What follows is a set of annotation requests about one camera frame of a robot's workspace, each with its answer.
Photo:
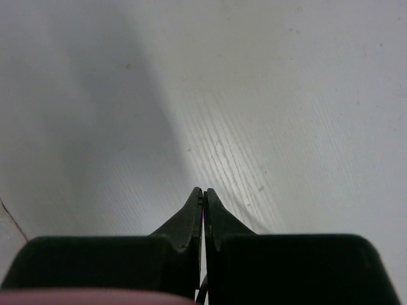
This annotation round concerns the pink headphones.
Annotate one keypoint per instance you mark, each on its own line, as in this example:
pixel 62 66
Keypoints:
pixel 92 296

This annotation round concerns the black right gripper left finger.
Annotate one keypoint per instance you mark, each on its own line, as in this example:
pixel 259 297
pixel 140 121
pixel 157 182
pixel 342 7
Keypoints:
pixel 167 260

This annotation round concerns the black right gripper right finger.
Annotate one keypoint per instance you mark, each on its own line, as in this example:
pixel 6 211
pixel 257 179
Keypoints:
pixel 248 268

